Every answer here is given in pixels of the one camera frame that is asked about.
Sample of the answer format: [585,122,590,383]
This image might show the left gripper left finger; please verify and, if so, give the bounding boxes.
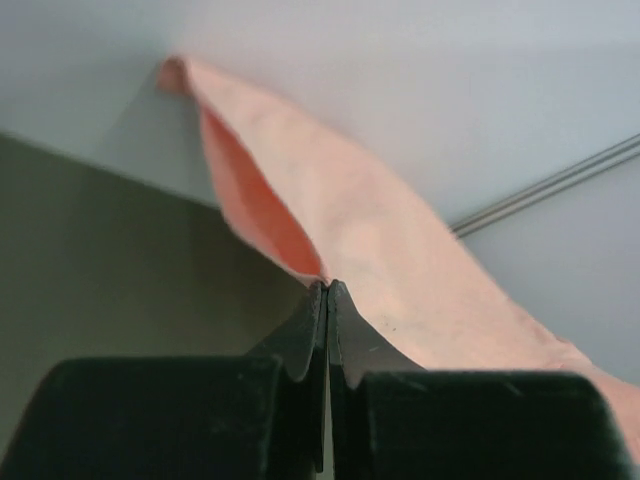
[1,284,328,479]

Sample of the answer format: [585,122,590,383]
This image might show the salmon pink t-shirt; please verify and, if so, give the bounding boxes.
[158,56,639,450]

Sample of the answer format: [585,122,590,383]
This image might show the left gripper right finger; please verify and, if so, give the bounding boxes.
[327,281,639,479]

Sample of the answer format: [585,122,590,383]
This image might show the right aluminium frame post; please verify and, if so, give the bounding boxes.
[451,135,639,237]

